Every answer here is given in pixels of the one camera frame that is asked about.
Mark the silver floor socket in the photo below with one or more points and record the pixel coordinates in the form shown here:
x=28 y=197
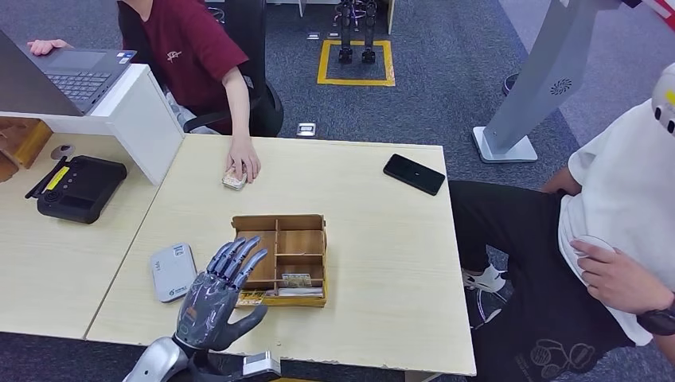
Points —
x=306 y=129

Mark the person's left hand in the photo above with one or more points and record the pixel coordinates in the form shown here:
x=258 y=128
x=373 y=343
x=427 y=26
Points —
x=622 y=282
x=245 y=153

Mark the black office chair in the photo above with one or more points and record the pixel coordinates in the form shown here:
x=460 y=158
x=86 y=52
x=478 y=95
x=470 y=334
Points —
x=248 y=31

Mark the person's right hand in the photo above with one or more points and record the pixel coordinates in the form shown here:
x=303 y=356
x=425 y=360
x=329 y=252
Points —
x=46 y=46

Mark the black wristwatch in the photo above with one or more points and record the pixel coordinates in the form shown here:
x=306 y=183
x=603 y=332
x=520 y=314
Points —
x=658 y=319

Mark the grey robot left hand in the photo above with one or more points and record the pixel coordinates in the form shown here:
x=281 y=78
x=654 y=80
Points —
x=208 y=311

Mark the person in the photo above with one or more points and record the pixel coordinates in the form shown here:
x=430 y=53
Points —
x=622 y=200
x=190 y=47

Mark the small grey disc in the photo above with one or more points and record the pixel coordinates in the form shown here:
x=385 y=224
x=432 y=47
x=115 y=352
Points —
x=63 y=152

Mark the white handheld clicker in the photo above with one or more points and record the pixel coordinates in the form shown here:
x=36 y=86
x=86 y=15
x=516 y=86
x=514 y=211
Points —
x=593 y=242

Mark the chrome chair base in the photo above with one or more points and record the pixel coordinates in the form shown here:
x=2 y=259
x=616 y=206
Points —
x=494 y=316

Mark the black controller with yellow strip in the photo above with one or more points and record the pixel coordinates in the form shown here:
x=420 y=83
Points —
x=79 y=189

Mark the pale printed card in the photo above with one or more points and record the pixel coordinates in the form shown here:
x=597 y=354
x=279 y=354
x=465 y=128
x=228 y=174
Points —
x=296 y=280

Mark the white card reader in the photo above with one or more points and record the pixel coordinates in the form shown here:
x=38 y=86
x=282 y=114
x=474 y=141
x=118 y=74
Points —
x=173 y=272

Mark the black humanoid robot legs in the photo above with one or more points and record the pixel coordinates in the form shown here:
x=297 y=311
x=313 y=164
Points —
x=345 y=31

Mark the dark grey laptop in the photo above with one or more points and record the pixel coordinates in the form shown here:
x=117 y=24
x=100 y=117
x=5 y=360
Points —
x=74 y=76

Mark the person's right forearm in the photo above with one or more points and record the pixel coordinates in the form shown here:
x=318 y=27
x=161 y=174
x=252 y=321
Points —
x=559 y=182

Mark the person's left forearm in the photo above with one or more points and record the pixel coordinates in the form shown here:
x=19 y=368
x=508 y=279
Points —
x=238 y=105
x=667 y=345

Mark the white card stack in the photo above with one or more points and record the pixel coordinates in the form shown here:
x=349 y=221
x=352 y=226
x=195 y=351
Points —
x=300 y=291

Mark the wooden compartment box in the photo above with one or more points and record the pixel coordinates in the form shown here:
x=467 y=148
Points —
x=295 y=242

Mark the yellow room key card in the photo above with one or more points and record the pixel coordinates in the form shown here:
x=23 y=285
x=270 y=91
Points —
x=253 y=299

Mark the white desk riser shelf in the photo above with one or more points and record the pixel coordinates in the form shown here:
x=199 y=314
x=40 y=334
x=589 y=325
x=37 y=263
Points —
x=140 y=121

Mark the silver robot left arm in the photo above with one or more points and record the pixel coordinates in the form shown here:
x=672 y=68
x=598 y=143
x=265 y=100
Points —
x=158 y=364

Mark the dark round floor base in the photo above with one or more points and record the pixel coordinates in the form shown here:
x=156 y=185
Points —
x=509 y=84

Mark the white shoe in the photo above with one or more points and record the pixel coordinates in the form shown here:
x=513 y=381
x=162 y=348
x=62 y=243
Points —
x=485 y=280

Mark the grey kiosk stand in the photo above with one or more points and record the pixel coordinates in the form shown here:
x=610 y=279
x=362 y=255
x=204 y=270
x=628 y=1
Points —
x=548 y=68

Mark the brown wooden box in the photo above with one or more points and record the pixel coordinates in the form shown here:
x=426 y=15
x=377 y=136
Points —
x=21 y=141

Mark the black smartphone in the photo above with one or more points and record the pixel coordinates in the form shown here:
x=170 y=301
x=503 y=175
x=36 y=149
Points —
x=414 y=174

